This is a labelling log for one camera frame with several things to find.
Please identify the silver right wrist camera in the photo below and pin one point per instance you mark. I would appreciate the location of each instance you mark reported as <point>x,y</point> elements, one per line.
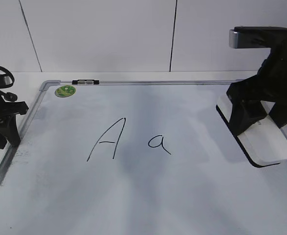
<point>256,36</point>

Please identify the white board with aluminium frame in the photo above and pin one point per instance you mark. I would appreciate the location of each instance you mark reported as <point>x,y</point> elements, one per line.
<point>137,160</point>

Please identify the white whiteboard eraser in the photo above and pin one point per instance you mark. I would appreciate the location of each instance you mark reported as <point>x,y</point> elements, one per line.
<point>263,143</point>

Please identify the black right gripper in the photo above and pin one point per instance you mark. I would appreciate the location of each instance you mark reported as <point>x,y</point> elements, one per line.
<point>270,85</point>

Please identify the round green magnet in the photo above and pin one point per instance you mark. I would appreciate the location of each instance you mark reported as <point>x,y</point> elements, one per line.
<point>65,91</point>

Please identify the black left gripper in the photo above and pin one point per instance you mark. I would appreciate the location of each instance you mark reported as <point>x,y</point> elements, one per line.
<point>9,107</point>

